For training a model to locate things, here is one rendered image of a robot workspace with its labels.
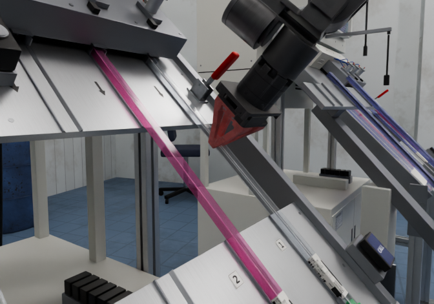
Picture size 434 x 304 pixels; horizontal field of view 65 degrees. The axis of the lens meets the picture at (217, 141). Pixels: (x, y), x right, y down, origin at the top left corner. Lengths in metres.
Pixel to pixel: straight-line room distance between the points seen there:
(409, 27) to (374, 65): 0.93
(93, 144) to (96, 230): 0.21
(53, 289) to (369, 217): 0.70
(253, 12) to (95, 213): 0.63
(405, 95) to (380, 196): 3.25
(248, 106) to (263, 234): 0.17
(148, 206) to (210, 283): 0.48
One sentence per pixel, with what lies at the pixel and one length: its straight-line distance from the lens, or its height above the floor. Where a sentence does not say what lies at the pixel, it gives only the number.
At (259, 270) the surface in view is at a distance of 0.40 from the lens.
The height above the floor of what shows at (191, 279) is 0.84.
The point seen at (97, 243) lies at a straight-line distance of 0.93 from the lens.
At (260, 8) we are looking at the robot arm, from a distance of 0.46.
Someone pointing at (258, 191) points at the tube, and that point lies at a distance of 0.49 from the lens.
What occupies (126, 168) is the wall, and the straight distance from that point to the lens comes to 5.11.
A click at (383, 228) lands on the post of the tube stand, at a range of 0.85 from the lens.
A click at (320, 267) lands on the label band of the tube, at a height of 0.80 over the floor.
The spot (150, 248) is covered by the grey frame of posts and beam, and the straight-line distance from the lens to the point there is 0.85.
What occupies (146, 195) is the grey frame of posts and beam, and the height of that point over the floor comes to 0.80.
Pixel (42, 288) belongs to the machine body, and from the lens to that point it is 0.87.
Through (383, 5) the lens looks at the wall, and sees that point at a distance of 3.39.
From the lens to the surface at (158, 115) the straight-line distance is 0.50.
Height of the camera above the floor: 1.00
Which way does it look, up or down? 5 degrees down
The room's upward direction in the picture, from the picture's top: straight up
